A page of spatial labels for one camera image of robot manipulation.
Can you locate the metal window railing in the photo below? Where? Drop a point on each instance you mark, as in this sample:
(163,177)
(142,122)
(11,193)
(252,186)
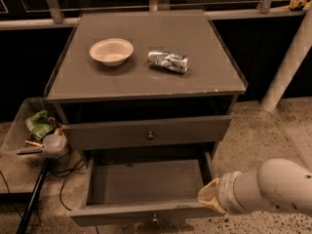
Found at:
(36,14)

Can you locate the grey drawer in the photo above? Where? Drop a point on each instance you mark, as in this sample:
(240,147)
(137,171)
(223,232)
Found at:
(122,189)
(124,134)

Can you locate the white paper bowl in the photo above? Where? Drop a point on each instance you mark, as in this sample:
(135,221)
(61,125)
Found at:
(112,51)

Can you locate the crumpled silver foil bag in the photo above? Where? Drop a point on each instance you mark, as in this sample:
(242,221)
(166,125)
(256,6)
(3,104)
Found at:
(169,61)

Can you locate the clear plastic cup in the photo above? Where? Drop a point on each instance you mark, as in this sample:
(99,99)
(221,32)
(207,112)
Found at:
(52,141)

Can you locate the white round pillar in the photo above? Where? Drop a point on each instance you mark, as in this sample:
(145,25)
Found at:
(295,55)

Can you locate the yellow object on ledge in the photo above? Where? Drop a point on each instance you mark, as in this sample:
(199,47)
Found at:
(298,5)

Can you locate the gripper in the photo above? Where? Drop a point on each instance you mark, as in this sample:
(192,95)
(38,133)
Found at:
(225,191)

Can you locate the green snack bag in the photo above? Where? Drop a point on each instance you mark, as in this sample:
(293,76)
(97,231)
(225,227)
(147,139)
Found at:
(38,125)

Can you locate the clear plastic storage bin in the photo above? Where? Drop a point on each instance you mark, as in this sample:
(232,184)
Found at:
(18,134)

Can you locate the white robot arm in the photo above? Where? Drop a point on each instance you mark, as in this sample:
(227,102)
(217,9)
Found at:
(277,186)

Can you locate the grey wooden drawer cabinet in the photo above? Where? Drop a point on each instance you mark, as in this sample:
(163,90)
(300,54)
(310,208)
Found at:
(87,91)

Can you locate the black metal pole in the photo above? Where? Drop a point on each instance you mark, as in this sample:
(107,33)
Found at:
(34,197)

